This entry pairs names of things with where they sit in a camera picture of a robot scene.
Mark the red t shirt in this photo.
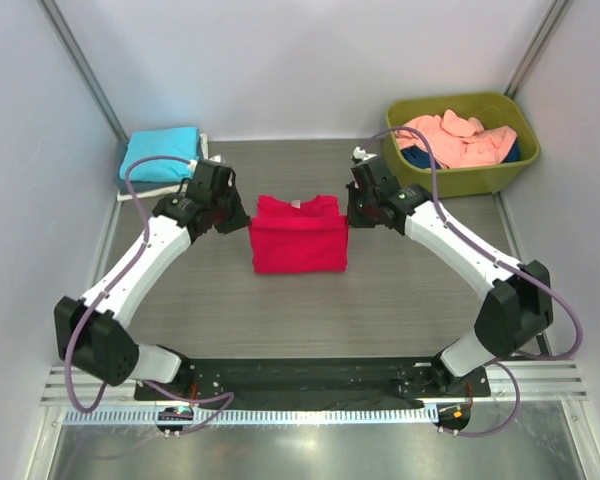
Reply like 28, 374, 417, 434
249, 195, 349, 274

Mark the olive green plastic bin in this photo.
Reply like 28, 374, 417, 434
382, 92, 540, 198

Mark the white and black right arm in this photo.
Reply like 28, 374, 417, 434
347, 149, 553, 394

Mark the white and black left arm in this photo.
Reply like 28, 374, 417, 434
54, 158, 251, 399

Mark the folded white t shirt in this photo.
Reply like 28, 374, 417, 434
114, 133, 209, 202

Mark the folded turquoise t shirt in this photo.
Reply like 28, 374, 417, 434
119, 126, 199, 184

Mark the dark blue t shirt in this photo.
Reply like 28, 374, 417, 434
401, 141, 521, 170

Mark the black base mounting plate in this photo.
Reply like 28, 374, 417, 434
130, 357, 491, 412

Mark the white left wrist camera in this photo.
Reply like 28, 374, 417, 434
188, 155, 227, 171

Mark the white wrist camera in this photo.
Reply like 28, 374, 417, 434
351, 146, 377, 164
188, 155, 227, 171

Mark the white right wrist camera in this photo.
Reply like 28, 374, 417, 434
351, 146, 377, 164

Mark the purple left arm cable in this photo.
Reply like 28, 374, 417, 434
63, 156, 236, 433

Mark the left aluminium frame post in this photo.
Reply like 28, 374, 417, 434
38, 0, 128, 141

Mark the aluminium frame post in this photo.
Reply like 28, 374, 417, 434
503, 0, 574, 100
38, 0, 128, 141

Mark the white slotted cable duct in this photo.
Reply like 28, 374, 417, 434
63, 404, 438, 427

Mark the aluminium front rail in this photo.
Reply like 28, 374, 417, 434
40, 361, 588, 406

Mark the right aluminium frame post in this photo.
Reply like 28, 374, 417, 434
503, 0, 574, 100

